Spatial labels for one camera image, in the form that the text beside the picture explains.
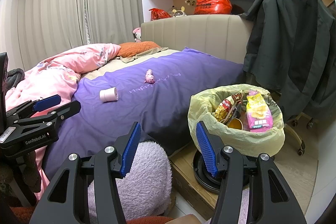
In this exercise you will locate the orange pillow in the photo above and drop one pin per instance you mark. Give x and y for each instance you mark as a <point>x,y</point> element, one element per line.
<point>130,49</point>

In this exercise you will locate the grey curtains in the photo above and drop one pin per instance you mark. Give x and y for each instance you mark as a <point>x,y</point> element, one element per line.
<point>48,27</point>

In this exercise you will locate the wooden bedside platform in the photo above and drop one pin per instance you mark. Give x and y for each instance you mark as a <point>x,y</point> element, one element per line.
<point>191,197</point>

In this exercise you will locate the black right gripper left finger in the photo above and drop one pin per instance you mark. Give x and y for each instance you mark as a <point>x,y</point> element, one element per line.
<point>66,198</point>

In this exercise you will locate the purple bed sheet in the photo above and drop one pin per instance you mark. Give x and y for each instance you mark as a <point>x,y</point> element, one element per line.
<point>160,108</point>

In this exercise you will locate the beige padded headboard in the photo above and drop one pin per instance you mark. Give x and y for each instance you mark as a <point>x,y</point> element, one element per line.
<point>222,36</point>

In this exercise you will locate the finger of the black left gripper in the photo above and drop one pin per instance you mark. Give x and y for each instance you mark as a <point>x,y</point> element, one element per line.
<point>64,112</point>

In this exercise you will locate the pink yellow chip bag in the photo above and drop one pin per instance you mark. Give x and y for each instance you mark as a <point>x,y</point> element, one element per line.
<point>259,117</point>

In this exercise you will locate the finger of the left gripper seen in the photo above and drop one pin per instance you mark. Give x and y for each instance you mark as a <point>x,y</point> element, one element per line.
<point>46,103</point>

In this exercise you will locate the large red plastic bag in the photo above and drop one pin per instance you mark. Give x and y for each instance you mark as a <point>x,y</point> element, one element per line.
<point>206,7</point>

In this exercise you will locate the office chair base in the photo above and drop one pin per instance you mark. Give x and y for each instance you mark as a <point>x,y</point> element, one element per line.
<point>291,127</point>

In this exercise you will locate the dark snack wrapper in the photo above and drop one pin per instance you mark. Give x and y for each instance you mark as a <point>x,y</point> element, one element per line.
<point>224,110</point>

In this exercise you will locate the dark green hanging jacket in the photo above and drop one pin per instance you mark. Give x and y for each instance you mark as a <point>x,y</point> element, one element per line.
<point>291,49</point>

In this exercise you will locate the red gold paper cup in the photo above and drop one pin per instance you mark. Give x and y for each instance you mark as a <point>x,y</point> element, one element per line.
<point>235,124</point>

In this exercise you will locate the small red plastic bag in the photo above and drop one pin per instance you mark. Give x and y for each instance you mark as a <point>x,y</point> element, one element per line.
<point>156,14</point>

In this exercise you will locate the pink plush toy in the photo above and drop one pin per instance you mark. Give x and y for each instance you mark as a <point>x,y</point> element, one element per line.
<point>149,78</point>

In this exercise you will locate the pink quilt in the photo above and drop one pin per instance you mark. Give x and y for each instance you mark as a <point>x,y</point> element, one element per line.
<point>60,75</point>

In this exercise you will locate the lilac fluffy slipper leg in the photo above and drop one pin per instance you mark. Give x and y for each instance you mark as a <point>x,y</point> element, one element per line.
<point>145,191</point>

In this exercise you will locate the pink doll by headboard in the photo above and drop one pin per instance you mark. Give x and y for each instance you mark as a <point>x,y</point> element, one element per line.
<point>137,34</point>

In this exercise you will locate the cartoon figurine on shelf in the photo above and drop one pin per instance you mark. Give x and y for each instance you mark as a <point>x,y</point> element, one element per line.
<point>178,13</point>

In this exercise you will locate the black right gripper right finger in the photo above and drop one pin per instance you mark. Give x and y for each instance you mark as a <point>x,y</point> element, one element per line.
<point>271,199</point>

